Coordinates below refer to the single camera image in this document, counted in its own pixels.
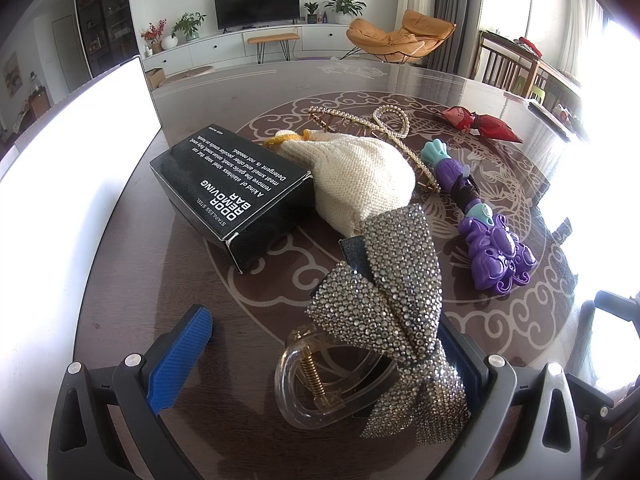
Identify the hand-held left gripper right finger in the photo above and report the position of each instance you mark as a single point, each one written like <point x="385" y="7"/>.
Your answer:
<point x="477" y="375"/>

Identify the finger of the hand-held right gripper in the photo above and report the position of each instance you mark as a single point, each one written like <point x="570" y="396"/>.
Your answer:
<point x="615" y="305"/>

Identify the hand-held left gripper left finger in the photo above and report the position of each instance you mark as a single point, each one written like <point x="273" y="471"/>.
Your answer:
<point x="177" y="360"/>

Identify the rhinestone bow hair claw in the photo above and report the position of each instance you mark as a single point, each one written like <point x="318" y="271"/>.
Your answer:
<point x="400" y="270"/>

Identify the purple octopus toy figure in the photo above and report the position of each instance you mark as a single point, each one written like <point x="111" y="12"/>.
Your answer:
<point x="495" y="245"/>

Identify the black cardboard box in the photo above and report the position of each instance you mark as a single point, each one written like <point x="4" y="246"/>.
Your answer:
<point x="240" y="185"/>

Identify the red hair bow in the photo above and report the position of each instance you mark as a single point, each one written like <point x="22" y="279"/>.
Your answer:
<point x="500" y="130"/>

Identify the cream knit glove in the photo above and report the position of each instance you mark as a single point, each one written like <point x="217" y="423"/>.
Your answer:
<point x="360" y="175"/>

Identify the pearl rhinestone hair clip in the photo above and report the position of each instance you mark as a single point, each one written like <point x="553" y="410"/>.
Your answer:
<point x="330" y="112"/>

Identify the brown patterned desktop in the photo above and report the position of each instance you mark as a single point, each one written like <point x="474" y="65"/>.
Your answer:
<point x="150" y="285"/>

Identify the wooden side table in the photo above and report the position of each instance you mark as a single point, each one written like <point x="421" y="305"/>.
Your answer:
<point x="555" y="80"/>

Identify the dark wooden chair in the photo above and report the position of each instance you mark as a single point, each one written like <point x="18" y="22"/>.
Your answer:
<point x="500" y="62"/>

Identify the beige floor cushion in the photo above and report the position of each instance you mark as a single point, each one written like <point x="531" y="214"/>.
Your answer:
<point x="192" y="72"/>

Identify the brown wooden cabinet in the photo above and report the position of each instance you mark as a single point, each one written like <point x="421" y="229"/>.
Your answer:
<point x="39" y="100"/>

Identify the green plant in teal pot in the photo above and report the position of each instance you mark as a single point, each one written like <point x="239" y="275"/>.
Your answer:
<point x="189" y="26"/>

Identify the wooden bench with metal legs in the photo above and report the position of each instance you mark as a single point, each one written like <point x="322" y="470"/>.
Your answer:
<point x="272" y="38"/>

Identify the orange lounge chair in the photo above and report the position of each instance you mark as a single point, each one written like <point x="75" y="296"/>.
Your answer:
<point x="390" y="35"/>

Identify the dark glass display cabinet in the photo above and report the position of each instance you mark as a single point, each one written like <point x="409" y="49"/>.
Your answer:
<point x="105" y="15"/>

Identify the white television cabinet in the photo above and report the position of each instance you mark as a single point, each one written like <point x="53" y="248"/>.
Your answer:
<point x="320" y="37"/>

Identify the black flat television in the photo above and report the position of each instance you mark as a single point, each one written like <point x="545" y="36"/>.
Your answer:
<point x="257" y="4"/>

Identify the small potted plant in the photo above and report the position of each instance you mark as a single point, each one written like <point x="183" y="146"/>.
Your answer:
<point x="311" y="11"/>

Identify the large leafy potted plant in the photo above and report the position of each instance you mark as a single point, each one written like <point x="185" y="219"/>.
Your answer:
<point x="345" y="6"/>

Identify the framed wall painting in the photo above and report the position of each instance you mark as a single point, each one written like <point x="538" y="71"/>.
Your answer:
<point x="12" y="74"/>

